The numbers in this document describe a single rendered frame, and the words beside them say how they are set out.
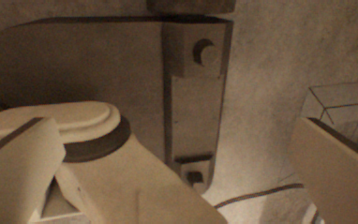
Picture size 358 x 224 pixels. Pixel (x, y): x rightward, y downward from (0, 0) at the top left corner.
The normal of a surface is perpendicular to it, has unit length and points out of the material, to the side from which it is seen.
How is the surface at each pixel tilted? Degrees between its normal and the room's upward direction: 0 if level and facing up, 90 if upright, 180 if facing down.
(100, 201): 90
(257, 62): 0
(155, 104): 0
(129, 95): 0
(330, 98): 10
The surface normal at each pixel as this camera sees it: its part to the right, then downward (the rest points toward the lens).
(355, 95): 0.21, 0.32
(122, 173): 0.01, -0.87
